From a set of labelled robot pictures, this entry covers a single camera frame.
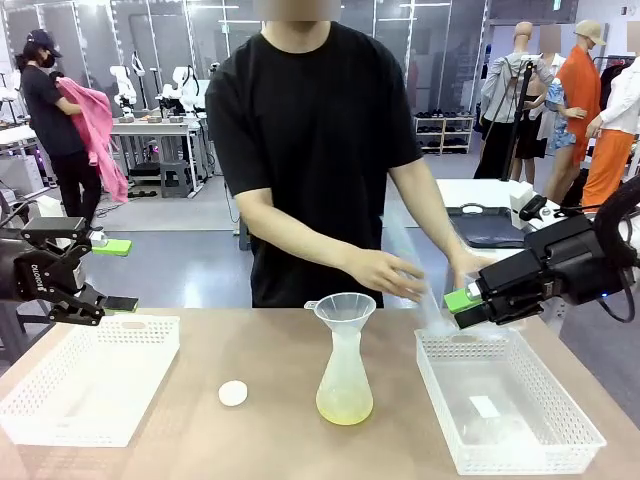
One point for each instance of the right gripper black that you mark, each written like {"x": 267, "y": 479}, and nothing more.
{"x": 550, "y": 270}

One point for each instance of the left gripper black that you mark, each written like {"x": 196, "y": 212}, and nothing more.
{"x": 40, "y": 275}

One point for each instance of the translucent plastic graduated cylinder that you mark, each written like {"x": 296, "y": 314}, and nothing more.
{"x": 434, "y": 307}

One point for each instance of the translucent plastic funnel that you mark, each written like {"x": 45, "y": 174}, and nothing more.
{"x": 340, "y": 310}

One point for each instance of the translucent plastic conical flask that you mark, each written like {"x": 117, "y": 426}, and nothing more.
{"x": 345, "y": 395}

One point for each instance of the pink hoodie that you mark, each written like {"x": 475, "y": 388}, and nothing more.
{"x": 95, "y": 125}

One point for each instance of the round white flask cap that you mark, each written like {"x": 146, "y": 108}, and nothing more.
{"x": 233, "y": 393}

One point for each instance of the white perforated plastic basket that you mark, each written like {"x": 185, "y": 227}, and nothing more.
{"x": 530, "y": 462}
{"x": 60, "y": 432}

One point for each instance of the person's right forearm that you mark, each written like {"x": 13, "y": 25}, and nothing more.
{"x": 300, "y": 235}

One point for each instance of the person's left forearm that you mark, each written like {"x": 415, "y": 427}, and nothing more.
{"x": 435, "y": 230}

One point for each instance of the person's left hand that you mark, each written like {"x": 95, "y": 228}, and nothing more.
{"x": 467, "y": 265}

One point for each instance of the person's right hand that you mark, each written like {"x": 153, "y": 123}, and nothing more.
{"x": 385, "y": 272}

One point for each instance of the white paper label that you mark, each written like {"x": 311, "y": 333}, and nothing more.
{"x": 484, "y": 406}

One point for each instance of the grey step stool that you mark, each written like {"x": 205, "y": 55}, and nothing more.
{"x": 176, "y": 180}

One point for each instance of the white side table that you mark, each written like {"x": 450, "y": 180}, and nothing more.
{"x": 475, "y": 190}

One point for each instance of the clear plastic beaker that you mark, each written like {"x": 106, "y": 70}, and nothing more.
{"x": 495, "y": 430}

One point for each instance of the white lab workbench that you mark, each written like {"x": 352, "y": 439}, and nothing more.
{"x": 150, "y": 126}

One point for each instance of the person with long dark hair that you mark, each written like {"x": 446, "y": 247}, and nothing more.
{"x": 45, "y": 120}

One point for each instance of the white background table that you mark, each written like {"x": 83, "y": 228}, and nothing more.
{"x": 15, "y": 134}

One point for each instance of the wooden shoe shelf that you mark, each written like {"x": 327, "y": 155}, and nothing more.
{"x": 445, "y": 132}

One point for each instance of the small white lab robot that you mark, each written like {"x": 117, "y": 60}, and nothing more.
{"x": 124, "y": 82}

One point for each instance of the mannequin in orange trousers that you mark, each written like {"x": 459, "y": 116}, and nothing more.
{"x": 607, "y": 160}

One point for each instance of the black tripod stand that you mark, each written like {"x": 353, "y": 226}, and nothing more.
{"x": 520, "y": 105}

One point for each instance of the mannequin in grey shirt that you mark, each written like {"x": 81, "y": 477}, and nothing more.
{"x": 500, "y": 85}

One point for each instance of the person in black t-shirt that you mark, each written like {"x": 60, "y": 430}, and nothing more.
{"x": 310, "y": 125}

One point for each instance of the mannequin in orange robe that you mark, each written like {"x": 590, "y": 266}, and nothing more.
{"x": 580, "y": 90}

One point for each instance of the black baseball cap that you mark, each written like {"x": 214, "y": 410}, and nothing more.
{"x": 42, "y": 37}

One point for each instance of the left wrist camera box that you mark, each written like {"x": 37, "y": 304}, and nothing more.
{"x": 50, "y": 206}

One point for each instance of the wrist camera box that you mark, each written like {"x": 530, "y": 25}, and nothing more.
{"x": 50, "y": 206}
{"x": 535, "y": 207}

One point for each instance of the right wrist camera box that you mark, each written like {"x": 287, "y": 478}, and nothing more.
{"x": 535, "y": 207}

